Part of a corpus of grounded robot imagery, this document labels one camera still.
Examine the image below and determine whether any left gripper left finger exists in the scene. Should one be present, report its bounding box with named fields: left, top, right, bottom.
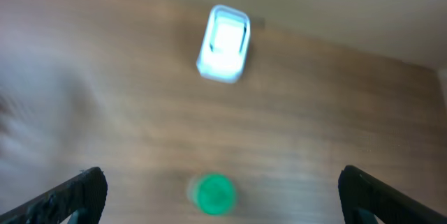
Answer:
left=1, top=167, right=108, bottom=224

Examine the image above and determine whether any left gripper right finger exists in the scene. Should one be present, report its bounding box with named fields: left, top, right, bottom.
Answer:
left=338, top=165, right=446, bottom=224

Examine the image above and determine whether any green lid plastic jar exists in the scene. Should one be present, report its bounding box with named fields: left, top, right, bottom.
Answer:
left=186, top=172, right=238, bottom=216

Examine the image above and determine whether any white barcode scanner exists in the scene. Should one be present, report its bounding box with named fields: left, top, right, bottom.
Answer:
left=196, top=4, right=251, bottom=84

